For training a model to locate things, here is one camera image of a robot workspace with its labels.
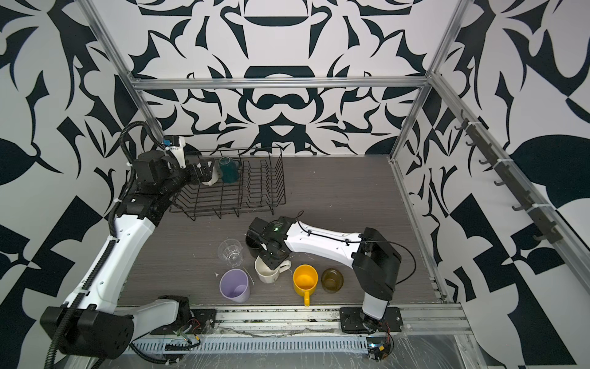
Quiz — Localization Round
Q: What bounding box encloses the green mug white inside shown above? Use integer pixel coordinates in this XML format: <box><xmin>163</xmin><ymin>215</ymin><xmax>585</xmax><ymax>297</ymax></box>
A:
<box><xmin>218</xmin><ymin>157</ymin><xmax>240</xmax><ymax>184</ymax></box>

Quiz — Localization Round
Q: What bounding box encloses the cream white ceramic mug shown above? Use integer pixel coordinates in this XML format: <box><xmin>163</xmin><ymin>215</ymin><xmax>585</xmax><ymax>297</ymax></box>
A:
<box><xmin>254</xmin><ymin>257</ymin><xmax>291</xmax><ymax>284</ymax></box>

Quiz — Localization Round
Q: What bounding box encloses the black wire dish rack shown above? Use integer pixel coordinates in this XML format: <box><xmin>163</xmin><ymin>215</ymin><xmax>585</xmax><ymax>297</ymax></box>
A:
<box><xmin>169</xmin><ymin>146</ymin><xmax>286</xmax><ymax>221</ymax></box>

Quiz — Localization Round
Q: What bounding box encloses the white mug red inside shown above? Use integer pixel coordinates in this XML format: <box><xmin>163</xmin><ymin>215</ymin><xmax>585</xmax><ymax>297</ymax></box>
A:
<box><xmin>201</xmin><ymin>160</ymin><xmax>219</xmax><ymax>186</ymax></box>

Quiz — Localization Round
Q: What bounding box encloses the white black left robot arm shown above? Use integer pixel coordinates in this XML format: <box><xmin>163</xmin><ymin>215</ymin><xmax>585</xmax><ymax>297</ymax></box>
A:
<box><xmin>40</xmin><ymin>121</ymin><xmax>208</xmax><ymax>368</ymax></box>

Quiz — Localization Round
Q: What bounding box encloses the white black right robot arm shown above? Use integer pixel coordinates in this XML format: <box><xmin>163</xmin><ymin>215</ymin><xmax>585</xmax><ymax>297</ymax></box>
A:
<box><xmin>246</xmin><ymin>217</ymin><xmax>410</xmax><ymax>335</ymax></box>

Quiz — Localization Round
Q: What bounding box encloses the black ceramic mug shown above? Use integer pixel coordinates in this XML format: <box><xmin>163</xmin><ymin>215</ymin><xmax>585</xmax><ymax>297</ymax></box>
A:
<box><xmin>246</xmin><ymin>235</ymin><xmax>264</xmax><ymax>259</ymax></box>

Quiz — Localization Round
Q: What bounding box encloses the clear glass cup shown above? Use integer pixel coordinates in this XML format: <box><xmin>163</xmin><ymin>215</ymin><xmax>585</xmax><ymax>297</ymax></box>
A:
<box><xmin>218</xmin><ymin>239</ymin><xmax>244</xmax><ymax>268</ymax></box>

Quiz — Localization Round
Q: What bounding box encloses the yellow ceramic mug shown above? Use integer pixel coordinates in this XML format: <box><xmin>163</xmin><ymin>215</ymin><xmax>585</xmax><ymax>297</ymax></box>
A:
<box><xmin>293</xmin><ymin>264</ymin><xmax>319</xmax><ymax>308</ymax></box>

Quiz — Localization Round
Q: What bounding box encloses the lilac plastic cup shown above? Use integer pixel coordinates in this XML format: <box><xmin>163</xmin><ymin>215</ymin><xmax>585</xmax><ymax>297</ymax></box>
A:
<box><xmin>219</xmin><ymin>268</ymin><xmax>250</xmax><ymax>304</ymax></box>

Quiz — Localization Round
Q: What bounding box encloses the olive tinted glass cup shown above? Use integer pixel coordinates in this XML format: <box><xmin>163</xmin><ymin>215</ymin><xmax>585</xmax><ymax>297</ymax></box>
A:
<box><xmin>321</xmin><ymin>268</ymin><xmax>344</xmax><ymax>294</ymax></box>

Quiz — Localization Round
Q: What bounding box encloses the green circuit board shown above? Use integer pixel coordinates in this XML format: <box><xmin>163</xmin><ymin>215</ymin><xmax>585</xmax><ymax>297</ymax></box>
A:
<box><xmin>367</xmin><ymin>333</ymin><xmax>394</xmax><ymax>361</ymax></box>

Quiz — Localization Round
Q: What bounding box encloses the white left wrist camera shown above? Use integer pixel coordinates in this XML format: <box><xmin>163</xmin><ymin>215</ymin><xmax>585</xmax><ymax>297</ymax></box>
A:
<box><xmin>163</xmin><ymin>135</ymin><xmax>186</xmax><ymax>169</ymax></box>

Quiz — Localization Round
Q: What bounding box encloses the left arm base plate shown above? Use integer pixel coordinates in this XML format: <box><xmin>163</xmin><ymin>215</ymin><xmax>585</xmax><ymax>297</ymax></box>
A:
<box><xmin>151</xmin><ymin>308</ymin><xmax>217</xmax><ymax>335</ymax></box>

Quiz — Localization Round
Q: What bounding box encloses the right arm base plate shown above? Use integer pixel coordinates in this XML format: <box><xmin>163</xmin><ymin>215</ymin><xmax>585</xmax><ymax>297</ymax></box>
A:
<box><xmin>339</xmin><ymin>306</ymin><xmax>404</xmax><ymax>335</ymax></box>

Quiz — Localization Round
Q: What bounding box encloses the white slotted cable duct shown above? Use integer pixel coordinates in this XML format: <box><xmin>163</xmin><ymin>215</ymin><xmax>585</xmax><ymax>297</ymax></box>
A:
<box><xmin>135</xmin><ymin>336</ymin><xmax>369</xmax><ymax>355</ymax></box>

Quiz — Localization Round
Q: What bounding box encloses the black wall hook rail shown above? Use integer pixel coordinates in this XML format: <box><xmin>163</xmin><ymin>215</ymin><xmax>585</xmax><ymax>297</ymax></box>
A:
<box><xmin>456</xmin><ymin>109</ymin><xmax>563</xmax><ymax>244</ymax></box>

